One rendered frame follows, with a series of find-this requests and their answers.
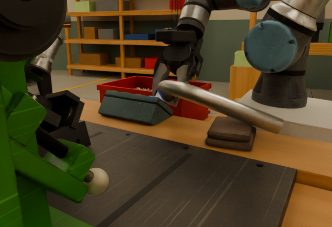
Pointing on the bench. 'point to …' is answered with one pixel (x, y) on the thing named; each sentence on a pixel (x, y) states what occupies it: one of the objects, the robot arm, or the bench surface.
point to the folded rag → (230, 134)
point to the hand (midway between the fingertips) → (164, 94)
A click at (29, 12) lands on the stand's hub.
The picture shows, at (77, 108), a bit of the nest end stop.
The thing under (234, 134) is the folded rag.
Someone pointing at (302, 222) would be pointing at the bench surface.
